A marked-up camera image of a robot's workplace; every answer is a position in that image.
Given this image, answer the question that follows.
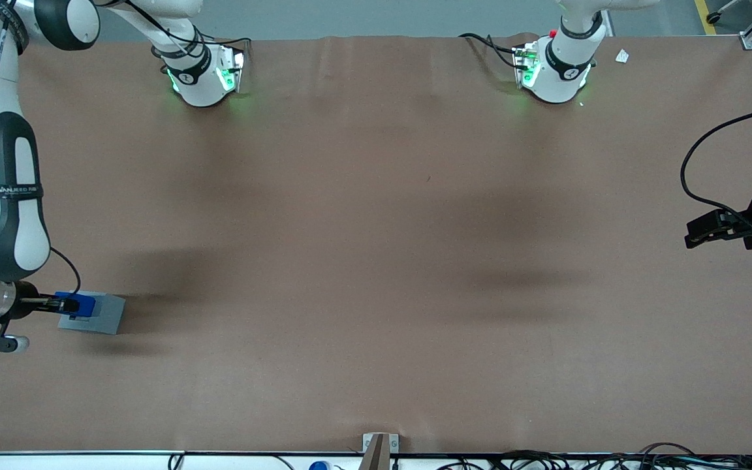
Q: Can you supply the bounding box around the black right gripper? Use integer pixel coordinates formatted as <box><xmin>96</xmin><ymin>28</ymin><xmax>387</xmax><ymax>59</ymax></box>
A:
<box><xmin>12</xmin><ymin>282</ymin><xmax>81</xmax><ymax>320</ymax></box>

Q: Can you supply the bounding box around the blue plastic part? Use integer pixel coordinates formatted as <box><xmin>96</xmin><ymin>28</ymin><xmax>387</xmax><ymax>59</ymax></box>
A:
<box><xmin>55</xmin><ymin>292</ymin><xmax>96</xmax><ymax>321</ymax></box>

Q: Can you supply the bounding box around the gray square base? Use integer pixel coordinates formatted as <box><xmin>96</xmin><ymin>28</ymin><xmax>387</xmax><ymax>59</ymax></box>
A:
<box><xmin>57</xmin><ymin>291</ymin><xmax>127</xmax><ymax>335</ymax></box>

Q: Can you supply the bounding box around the black chair caster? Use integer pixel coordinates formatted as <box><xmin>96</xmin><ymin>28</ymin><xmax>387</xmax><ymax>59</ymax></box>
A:
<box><xmin>706</xmin><ymin>0</ymin><xmax>742</xmax><ymax>25</ymax></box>

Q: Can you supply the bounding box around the brown table cover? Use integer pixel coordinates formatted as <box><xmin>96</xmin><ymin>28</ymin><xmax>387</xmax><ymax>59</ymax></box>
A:
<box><xmin>0</xmin><ymin>33</ymin><xmax>752</xmax><ymax>456</ymax></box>

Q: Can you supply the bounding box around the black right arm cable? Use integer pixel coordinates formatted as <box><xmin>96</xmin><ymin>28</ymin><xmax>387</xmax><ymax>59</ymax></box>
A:
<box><xmin>0</xmin><ymin>7</ymin><xmax>82</xmax><ymax>296</ymax></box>

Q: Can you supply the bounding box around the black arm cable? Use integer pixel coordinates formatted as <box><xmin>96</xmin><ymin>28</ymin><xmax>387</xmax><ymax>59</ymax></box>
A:
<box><xmin>0</xmin><ymin>7</ymin><xmax>82</xmax><ymax>296</ymax></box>
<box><xmin>680</xmin><ymin>103</ymin><xmax>752</xmax><ymax>219</ymax></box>

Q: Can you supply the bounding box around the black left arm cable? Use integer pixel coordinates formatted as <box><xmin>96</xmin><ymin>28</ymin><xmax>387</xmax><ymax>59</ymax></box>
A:
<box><xmin>680</xmin><ymin>103</ymin><xmax>752</xmax><ymax>219</ymax></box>

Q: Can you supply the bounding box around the black cable bundle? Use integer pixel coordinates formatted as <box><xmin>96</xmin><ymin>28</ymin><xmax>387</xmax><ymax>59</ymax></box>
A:
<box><xmin>435</xmin><ymin>443</ymin><xmax>752</xmax><ymax>470</ymax></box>

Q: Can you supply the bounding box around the black left base cable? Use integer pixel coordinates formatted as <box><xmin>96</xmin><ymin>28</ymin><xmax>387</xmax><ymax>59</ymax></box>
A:
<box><xmin>459</xmin><ymin>33</ymin><xmax>522</xmax><ymax>69</ymax></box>

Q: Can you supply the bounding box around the black base cable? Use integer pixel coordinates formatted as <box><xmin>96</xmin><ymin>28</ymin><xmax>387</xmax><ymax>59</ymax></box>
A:
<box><xmin>125</xmin><ymin>0</ymin><xmax>251</xmax><ymax>63</ymax></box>
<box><xmin>459</xmin><ymin>33</ymin><xmax>522</xmax><ymax>69</ymax></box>

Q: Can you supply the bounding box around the black right base cable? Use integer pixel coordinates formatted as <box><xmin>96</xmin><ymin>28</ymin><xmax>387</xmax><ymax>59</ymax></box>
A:
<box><xmin>125</xmin><ymin>0</ymin><xmax>251</xmax><ymax>63</ymax></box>

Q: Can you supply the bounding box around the silver metal bracket plate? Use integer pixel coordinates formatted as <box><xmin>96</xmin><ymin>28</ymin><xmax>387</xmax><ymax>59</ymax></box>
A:
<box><xmin>362</xmin><ymin>433</ymin><xmax>400</xmax><ymax>454</ymax></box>

